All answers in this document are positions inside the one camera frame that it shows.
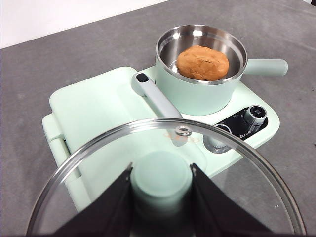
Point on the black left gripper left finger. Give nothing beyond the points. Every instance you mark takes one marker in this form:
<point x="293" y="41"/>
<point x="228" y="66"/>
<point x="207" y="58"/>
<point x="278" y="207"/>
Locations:
<point x="106" y="212"/>

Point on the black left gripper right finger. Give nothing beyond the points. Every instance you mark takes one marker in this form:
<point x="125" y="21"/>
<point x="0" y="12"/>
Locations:
<point x="219" y="214"/>

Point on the glass lid with green knob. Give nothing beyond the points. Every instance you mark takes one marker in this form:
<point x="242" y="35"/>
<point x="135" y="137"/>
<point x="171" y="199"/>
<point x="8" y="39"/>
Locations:
<point x="160" y="177"/>

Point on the mint green steamer pot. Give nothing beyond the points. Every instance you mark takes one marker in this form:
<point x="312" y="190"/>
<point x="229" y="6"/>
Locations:
<point x="197" y="96"/>

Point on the silver control knob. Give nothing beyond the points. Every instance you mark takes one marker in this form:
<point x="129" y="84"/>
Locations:
<point x="218" y="140"/>
<point x="256" y="114"/>

